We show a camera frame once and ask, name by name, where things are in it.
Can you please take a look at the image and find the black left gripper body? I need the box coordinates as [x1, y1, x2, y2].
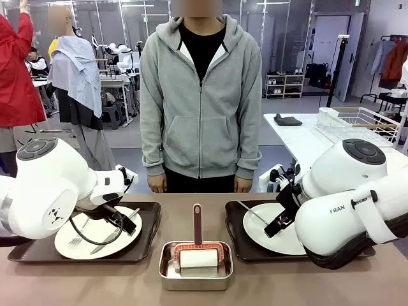
[102, 204, 129, 229]

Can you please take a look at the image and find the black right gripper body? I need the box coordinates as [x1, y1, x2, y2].
[275, 182, 303, 222]

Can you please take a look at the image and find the dark brown serving tray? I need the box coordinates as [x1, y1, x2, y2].
[224, 200, 377, 263]
[7, 201, 163, 264]

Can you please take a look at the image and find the grey-sleeved left forearm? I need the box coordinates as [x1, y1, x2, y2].
[235, 105, 263, 181]

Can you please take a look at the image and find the grey-sleeved right forearm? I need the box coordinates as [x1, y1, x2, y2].
[139, 105, 167, 178]

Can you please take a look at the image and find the person's right hand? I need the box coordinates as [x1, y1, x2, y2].
[149, 174, 168, 194]

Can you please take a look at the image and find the person's left hand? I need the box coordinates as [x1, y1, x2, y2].
[233, 177, 254, 194]

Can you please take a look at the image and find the white round plate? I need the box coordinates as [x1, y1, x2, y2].
[54, 205, 143, 260]
[242, 203, 309, 256]

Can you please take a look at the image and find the silver table knife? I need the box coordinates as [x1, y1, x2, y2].
[90, 208, 141, 255]

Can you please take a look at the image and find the silver cutlery piece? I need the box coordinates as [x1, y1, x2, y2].
[236, 200, 269, 224]

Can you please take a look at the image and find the silver fork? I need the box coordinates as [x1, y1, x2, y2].
[68, 219, 89, 247]

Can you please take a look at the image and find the white work table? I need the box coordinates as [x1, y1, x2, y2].
[258, 111, 408, 193]

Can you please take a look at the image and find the folded dark grey cloth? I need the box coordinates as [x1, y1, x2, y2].
[274, 113, 303, 127]

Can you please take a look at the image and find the rectangular steel tray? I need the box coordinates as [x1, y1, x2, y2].
[157, 240, 235, 292]

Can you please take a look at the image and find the clear plastic container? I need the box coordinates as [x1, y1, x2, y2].
[317, 107, 340, 128]

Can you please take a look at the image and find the grey plastic stool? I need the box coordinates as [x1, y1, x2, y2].
[101, 105, 129, 131]

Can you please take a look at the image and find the white shoe rack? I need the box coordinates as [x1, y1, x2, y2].
[265, 73, 306, 99]

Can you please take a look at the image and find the person in grey hoodie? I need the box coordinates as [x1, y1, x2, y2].
[139, 6, 263, 194]

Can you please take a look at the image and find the black bags pile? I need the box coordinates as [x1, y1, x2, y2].
[305, 62, 330, 89]

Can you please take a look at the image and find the mannequin in blue shirt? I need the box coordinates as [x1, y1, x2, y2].
[47, 6, 117, 171]

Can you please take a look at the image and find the black tripod pole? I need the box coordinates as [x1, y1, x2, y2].
[326, 34, 351, 108]

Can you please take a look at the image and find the mannequin in red jacket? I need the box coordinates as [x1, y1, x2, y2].
[0, 0, 47, 178]

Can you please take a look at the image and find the seated person in background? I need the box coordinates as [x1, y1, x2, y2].
[25, 47, 50, 77]

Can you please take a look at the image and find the clothes rack with garments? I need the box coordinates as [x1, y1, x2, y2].
[370, 34, 408, 91]

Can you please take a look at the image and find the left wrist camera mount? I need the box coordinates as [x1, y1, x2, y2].
[114, 164, 140, 186]

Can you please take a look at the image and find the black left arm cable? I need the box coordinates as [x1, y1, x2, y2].
[68, 207, 126, 253]

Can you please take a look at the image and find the red-handled lint roller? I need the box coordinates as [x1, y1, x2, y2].
[173, 203, 222, 275]

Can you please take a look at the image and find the white wire dish rack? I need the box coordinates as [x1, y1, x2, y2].
[315, 106, 402, 148]

